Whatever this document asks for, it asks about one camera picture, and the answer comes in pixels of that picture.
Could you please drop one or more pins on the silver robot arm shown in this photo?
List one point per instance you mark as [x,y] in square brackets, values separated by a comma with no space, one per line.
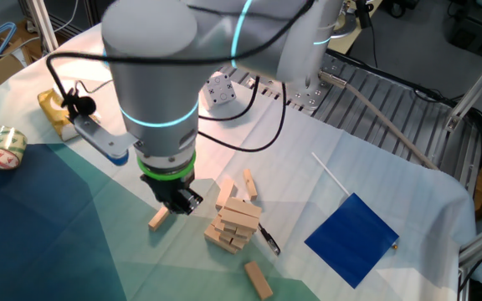
[153,83]

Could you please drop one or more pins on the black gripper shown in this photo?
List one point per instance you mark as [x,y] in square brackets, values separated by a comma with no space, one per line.
[167,188]

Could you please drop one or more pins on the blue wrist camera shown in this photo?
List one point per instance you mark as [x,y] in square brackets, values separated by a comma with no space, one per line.
[119,159]

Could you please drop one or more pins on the beige desk board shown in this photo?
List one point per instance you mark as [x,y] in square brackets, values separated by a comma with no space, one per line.
[350,42]

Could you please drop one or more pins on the patterned packing tape roll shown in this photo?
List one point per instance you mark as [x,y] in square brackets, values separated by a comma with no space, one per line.
[13,140]

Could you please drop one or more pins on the blue square sheet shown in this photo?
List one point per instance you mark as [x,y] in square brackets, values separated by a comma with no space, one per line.
[350,240]

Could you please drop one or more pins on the thin white stick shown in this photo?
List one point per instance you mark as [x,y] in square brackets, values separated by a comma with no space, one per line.
[329,172]

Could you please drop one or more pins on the white calibration cube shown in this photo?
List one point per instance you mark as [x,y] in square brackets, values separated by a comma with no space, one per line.
[220,90]

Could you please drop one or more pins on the blue teal white tablecloth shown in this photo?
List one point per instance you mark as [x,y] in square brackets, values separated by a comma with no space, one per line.
[78,234]

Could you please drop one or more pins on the grey metal camera bracket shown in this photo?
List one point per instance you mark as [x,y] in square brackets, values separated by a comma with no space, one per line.
[107,140]

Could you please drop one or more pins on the black pen silver clip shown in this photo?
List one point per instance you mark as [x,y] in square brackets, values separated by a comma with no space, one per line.
[271,242]

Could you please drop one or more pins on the grey ribbed metal platform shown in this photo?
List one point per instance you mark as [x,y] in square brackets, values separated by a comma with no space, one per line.
[412,108]

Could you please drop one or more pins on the gold white tissue pack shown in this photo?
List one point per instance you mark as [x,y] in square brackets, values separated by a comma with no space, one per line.
[52,113]

